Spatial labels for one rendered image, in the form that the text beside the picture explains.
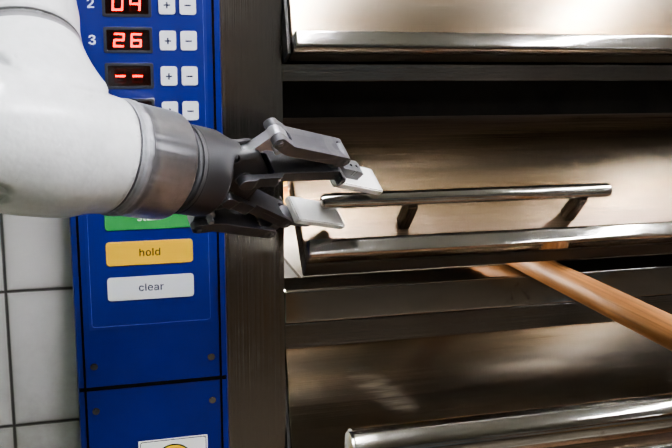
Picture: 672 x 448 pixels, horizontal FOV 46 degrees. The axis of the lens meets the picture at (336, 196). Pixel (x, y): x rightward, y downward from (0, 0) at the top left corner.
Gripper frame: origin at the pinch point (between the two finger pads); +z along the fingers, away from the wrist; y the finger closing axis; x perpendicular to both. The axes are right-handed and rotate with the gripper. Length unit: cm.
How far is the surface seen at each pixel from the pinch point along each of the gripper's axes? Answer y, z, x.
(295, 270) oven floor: 19.7, 14.2, -5.2
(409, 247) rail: 0.1, 8.4, 5.5
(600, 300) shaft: -9.8, 20.9, 18.0
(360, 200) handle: -0.6, 2.8, 0.7
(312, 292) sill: 14.8, 9.3, 1.5
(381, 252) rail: 1.9, 6.0, 5.0
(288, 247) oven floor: 25.9, 22.7, -13.9
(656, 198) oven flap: -16.6, 38.1, 7.4
